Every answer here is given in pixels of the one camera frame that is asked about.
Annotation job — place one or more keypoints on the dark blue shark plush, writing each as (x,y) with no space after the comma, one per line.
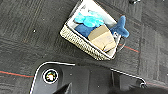
(121,30)

